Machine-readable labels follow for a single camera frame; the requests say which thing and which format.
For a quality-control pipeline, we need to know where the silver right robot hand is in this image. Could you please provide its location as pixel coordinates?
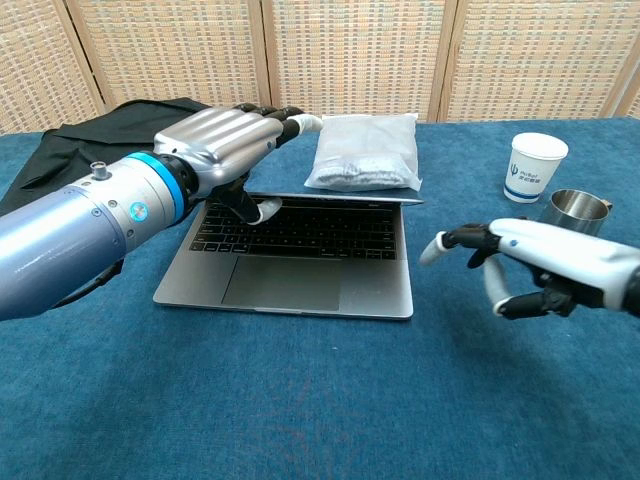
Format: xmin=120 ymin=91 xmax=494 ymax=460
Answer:
xmin=418 ymin=216 xmax=640 ymax=319

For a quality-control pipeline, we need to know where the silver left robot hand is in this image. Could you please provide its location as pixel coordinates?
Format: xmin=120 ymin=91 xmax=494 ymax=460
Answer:
xmin=152 ymin=102 xmax=325 ymax=226

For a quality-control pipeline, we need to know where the grey aluminium laptop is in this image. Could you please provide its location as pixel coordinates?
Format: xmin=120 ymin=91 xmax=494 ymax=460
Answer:
xmin=152 ymin=192 xmax=426 ymax=321

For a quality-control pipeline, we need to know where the woven rattan screen panel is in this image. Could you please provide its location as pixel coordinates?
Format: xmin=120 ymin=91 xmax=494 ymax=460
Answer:
xmin=64 ymin=0 xmax=274 ymax=126
xmin=0 ymin=0 xmax=106 ymax=136
xmin=259 ymin=0 xmax=459 ymax=125
xmin=612 ymin=0 xmax=640 ymax=119
xmin=442 ymin=0 xmax=634 ymax=123

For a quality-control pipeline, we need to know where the stainless steel spouted pitcher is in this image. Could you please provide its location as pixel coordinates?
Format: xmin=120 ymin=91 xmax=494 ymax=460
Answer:
xmin=537 ymin=188 xmax=614 ymax=236

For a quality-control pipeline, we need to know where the white paper cup blue print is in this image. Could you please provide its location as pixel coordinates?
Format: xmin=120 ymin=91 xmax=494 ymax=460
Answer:
xmin=502 ymin=132 xmax=570 ymax=204

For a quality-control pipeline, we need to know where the black fabric backpack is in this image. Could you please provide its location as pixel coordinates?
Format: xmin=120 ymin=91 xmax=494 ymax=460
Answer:
xmin=0 ymin=97 xmax=236 ymax=216

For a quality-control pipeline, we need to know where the clear bag with grey cloth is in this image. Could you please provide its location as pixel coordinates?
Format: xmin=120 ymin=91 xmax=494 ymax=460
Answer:
xmin=303 ymin=112 xmax=424 ymax=194

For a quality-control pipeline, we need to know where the blue carpet table cover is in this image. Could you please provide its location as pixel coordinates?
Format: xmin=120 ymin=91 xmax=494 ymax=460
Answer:
xmin=0 ymin=115 xmax=640 ymax=480

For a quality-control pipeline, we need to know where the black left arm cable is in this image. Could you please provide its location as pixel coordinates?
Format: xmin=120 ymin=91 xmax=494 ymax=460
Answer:
xmin=49 ymin=258 xmax=125 ymax=309

